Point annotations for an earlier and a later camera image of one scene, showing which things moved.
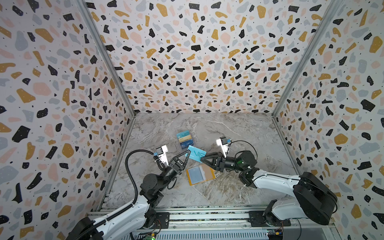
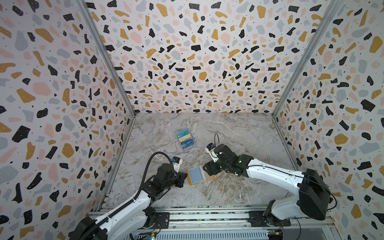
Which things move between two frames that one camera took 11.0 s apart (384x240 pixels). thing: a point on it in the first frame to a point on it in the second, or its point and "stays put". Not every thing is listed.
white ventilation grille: (212, 235) stays put
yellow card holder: (200, 174) stays put
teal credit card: (195, 153) to (183, 133)
